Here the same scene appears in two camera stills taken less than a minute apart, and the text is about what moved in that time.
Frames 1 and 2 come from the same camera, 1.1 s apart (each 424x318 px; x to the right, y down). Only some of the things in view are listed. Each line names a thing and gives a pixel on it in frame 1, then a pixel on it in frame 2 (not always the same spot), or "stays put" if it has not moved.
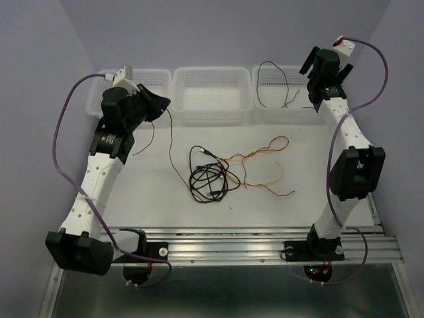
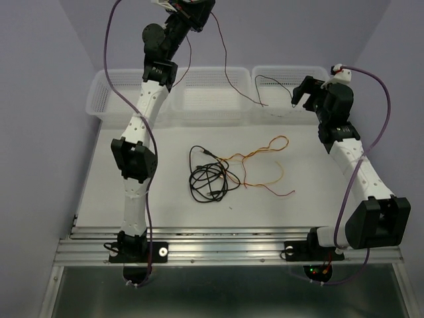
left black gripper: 156,104 → 193,12
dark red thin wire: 169,149 → 224,66
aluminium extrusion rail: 364,244 stays put
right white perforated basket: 281,93 stays put
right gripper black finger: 309,60 → 305,87
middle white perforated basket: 211,96 stays put
